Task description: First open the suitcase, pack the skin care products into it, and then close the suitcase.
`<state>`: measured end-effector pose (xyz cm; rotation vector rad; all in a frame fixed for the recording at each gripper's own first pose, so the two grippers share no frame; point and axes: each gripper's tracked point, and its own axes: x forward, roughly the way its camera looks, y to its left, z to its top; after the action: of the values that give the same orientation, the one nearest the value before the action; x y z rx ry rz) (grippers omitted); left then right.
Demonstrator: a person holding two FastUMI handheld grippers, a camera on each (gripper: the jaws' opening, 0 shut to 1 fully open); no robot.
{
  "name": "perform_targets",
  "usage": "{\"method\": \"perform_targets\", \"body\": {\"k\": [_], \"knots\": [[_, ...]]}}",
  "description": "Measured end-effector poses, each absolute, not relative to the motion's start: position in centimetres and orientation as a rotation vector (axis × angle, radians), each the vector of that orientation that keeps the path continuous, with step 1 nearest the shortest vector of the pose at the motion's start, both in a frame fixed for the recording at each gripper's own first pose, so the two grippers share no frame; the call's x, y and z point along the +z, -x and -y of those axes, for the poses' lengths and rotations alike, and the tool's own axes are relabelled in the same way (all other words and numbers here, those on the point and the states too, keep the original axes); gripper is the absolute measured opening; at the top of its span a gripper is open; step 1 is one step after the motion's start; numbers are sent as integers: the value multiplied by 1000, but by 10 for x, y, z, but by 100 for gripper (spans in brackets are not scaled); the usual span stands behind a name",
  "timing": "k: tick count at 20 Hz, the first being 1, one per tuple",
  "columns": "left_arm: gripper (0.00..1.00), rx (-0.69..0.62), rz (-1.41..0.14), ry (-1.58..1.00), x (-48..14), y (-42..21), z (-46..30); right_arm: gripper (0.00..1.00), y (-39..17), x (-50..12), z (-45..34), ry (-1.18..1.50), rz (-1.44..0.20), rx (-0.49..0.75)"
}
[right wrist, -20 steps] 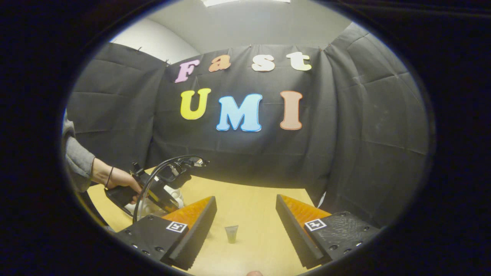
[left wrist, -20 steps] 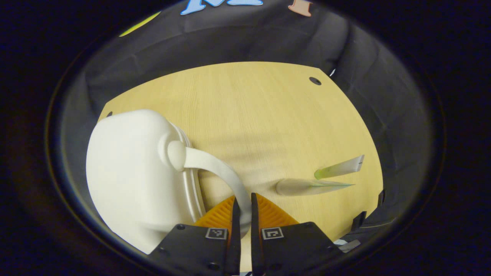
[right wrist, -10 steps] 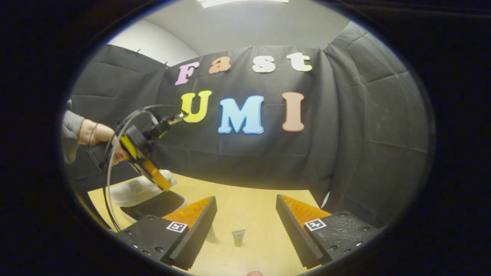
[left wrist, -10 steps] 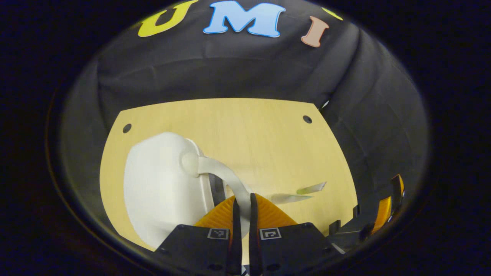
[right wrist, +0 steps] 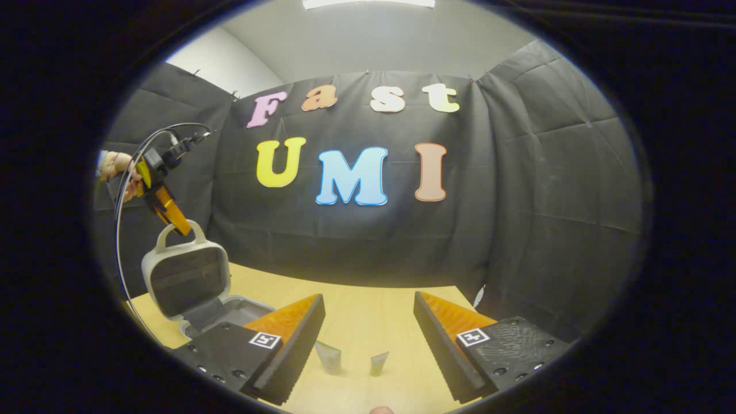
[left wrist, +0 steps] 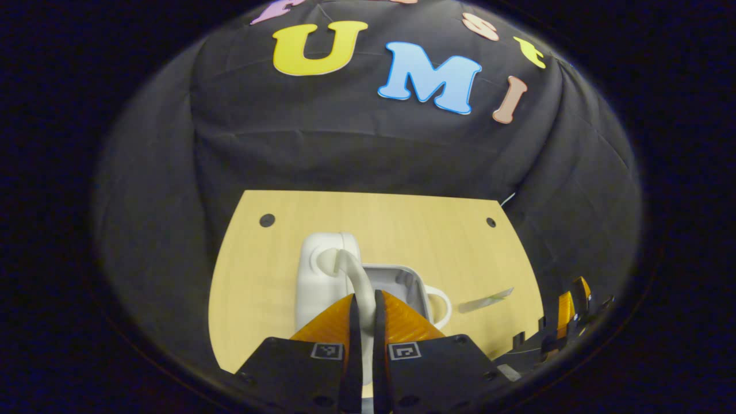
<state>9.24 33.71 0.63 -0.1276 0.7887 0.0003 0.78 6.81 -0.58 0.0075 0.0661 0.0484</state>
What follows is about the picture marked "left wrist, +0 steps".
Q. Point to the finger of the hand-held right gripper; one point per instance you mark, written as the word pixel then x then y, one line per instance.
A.
pixel 583 296
pixel 566 316

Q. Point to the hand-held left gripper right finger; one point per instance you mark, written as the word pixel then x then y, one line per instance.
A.
pixel 379 368

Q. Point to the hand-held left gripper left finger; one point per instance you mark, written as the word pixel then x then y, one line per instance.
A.
pixel 353 368

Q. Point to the white suitcase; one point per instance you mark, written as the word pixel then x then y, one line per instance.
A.
pixel 322 276

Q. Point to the small white strip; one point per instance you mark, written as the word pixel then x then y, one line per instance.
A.
pixel 507 200

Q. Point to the black backdrop cloth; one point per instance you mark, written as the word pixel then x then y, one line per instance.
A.
pixel 345 149

